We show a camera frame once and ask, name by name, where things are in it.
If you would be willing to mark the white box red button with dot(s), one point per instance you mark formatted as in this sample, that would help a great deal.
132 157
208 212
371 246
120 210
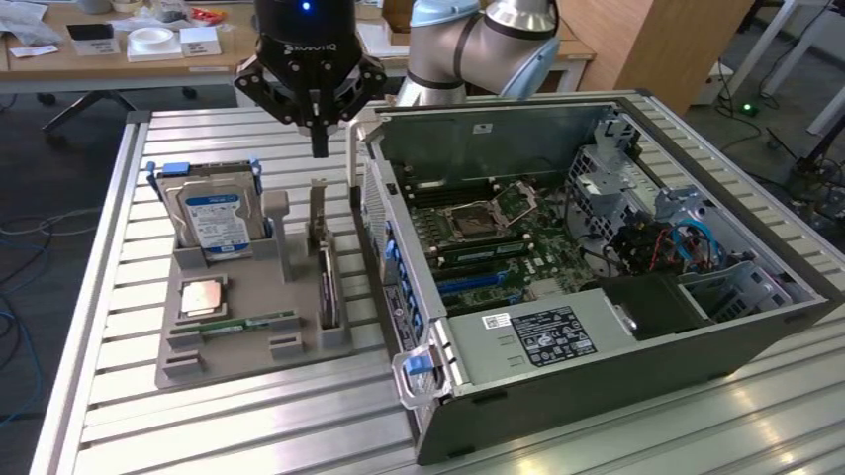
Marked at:
716 84

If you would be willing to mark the silver metal drive cage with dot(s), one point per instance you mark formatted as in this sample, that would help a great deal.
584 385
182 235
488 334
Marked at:
608 193

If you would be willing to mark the silver socket cover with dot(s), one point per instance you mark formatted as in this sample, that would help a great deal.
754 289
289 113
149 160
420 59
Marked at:
525 187

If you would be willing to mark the white paper stack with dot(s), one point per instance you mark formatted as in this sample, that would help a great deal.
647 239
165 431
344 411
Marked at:
391 42

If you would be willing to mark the wooden cabinet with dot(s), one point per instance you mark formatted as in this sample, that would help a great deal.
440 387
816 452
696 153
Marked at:
660 49

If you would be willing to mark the white square box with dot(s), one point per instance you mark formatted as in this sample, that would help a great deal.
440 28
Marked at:
198 42

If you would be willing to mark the device with green light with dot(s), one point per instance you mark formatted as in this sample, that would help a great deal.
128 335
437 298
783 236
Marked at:
748 107

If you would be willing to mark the clear plastic bag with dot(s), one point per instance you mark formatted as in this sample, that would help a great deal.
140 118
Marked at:
27 25

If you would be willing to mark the copper-coloured CPU chip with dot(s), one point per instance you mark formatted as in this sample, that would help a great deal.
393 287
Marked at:
201 297

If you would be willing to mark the blue case latch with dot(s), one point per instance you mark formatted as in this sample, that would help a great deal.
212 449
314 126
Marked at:
416 371

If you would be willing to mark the black wheeled chair base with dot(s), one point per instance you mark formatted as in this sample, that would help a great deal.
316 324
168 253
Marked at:
86 106

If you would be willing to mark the silver chipset heat sink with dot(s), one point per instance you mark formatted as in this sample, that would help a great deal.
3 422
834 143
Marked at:
548 288

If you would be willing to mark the silver disk bay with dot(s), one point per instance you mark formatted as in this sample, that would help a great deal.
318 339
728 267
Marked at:
760 292

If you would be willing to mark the green graphics card black shroud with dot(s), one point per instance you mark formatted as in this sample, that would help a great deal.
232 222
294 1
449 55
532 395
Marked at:
327 277

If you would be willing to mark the grey parts rack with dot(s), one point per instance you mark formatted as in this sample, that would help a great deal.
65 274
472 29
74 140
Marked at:
265 297

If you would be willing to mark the open grey PC case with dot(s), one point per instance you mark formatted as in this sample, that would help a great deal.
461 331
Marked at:
595 396

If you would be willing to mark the black equipment stand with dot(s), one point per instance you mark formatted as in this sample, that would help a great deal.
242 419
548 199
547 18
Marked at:
822 163

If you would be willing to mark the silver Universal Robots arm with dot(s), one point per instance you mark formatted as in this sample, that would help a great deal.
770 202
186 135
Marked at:
449 54

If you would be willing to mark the blue expansion slot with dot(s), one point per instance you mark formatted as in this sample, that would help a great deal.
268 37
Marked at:
469 283

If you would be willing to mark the grey cup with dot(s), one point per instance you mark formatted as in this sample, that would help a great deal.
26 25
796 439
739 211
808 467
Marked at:
94 6

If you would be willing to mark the CPU socket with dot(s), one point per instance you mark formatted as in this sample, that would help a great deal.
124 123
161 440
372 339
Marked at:
472 222

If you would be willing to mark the red small item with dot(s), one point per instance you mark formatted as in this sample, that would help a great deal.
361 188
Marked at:
206 17

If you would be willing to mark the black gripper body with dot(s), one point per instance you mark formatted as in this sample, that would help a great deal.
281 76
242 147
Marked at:
308 44

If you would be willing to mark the white card red print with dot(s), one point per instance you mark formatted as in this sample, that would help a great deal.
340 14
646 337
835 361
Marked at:
34 50

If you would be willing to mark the hard disk in blue carrier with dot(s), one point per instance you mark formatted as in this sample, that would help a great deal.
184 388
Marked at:
212 218

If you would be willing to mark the white table frame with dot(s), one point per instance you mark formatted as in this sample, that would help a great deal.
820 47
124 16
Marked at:
760 49

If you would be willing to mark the grey power supply unit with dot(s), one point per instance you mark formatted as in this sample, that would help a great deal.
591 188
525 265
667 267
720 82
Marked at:
489 346

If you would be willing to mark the black and white box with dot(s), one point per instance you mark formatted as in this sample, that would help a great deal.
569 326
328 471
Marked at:
93 39

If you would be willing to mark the green motherboard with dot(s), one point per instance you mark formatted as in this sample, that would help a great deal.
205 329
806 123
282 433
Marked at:
552 247

